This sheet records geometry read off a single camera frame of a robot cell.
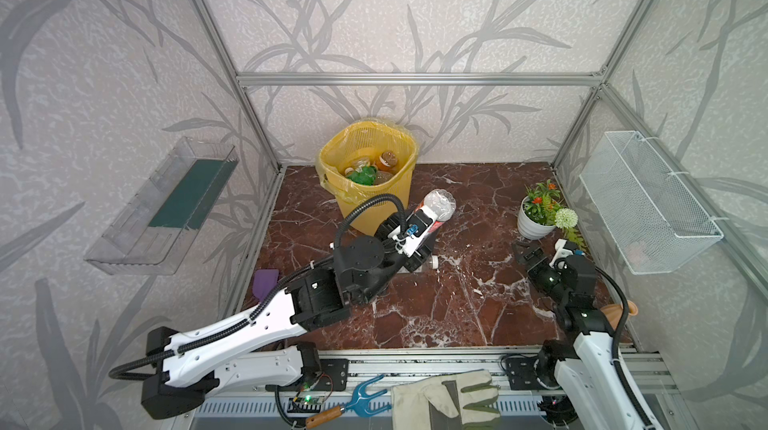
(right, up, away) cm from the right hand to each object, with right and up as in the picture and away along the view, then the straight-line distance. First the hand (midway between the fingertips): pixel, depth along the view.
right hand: (518, 243), depth 82 cm
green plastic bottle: (-44, +19, +9) cm, 48 cm away
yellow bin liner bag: (-45, +31, +14) cm, 57 cm away
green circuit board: (-56, -37, -10) cm, 68 cm away
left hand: (-27, +11, -24) cm, 38 cm away
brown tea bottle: (-37, +24, +12) cm, 46 cm away
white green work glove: (-18, -35, -12) cm, 41 cm away
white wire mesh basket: (+22, +8, -19) cm, 30 cm away
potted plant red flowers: (+10, +8, +7) cm, 15 cm away
